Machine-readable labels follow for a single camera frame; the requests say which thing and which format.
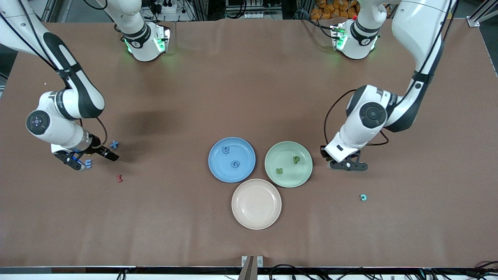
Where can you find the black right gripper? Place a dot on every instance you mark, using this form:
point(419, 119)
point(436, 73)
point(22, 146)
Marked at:
point(95, 146)

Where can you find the blue foam letter X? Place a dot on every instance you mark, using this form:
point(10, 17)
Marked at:
point(114, 144)

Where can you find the blue foam letter E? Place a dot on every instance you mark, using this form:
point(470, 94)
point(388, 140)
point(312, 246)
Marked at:
point(89, 165)

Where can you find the green foam letter P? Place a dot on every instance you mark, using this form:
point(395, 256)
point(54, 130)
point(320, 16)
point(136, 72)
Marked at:
point(294, 161)

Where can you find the green foam small n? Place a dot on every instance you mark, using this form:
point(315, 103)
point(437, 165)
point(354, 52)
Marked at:
point(276, 171)

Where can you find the blue foam letter G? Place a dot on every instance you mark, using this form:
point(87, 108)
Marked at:
point(232, 164)

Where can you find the blue foam letter a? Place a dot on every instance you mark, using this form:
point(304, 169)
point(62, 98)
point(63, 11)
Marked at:
point(225, 149)

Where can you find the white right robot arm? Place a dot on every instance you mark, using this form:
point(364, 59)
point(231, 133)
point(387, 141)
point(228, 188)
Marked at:
point(50, 130)

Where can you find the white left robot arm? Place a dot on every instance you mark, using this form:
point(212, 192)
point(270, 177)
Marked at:
point(362, 132)

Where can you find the green plate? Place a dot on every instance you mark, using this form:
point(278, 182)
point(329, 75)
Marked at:
point(288, 179)

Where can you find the blue plate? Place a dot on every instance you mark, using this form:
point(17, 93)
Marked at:
point(241, 149)

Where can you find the beige plate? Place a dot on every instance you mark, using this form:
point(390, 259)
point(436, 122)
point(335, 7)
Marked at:
point(256, 204)

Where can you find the orange bagged goods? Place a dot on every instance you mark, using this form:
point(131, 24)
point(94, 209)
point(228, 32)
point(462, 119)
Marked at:
point(330, 8)

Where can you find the white power strip with plugs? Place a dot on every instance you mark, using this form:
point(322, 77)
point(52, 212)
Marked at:
point(167, 7)

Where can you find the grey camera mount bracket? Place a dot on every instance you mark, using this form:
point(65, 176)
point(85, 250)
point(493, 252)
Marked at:
point(252, 268)

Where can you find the aluminium frame profile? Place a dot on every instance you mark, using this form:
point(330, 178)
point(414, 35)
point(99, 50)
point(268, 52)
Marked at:
point(482, 14)
point(58, 9)

